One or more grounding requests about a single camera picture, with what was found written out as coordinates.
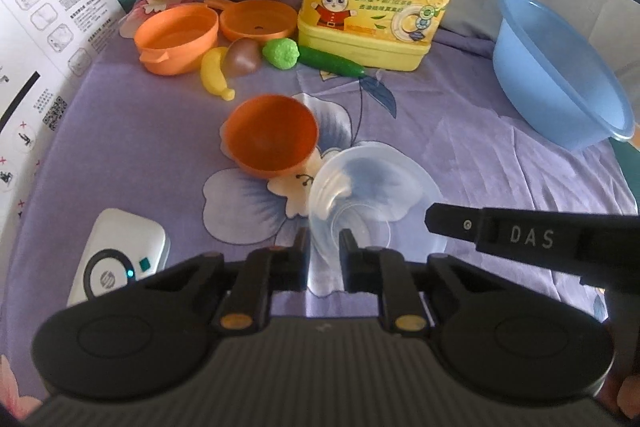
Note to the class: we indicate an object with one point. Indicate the white electronic device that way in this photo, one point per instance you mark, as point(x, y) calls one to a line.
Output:
point(115, 247)

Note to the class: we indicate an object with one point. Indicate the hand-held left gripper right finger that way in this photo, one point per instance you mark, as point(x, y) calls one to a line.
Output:
point(346, 257)

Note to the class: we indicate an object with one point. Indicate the white paper manual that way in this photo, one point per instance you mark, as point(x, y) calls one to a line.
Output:
point(45, 32)

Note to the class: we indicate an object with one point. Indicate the orange toy pan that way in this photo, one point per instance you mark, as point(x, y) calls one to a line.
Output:
point(260, 24)

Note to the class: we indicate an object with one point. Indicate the clear plastic bowl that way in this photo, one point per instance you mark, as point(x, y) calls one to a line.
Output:
point(380, 187)

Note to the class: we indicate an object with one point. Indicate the orange plastic bowl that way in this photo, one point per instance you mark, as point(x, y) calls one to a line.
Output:
point(270, 137)

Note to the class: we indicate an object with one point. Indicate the brown toy fruit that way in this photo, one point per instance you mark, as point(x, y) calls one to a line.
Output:
point(242, 57)

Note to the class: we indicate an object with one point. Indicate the orange toy pot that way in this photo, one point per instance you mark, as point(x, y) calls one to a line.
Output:
point(175, 37)

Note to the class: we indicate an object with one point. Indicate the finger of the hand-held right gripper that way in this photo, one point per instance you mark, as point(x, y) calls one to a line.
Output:
point(465, 224)

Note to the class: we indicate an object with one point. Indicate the dark green toy cucumber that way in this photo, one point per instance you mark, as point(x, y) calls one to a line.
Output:
point(330, 62)

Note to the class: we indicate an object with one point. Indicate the light green toy vegetable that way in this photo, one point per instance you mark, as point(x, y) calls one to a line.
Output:
point(281, 53)

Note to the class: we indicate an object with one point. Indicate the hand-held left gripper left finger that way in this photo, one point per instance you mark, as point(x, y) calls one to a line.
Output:
point(301, 257)

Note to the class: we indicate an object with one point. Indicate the yellow toy banana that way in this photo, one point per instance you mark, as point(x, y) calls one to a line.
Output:
point(215, 74)

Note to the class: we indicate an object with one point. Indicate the purple floral bedsheet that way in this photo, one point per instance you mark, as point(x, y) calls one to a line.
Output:
point(450, 147)

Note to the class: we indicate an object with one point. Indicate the large blue plastic basin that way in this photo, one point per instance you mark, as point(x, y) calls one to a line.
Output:
point(550, 72)

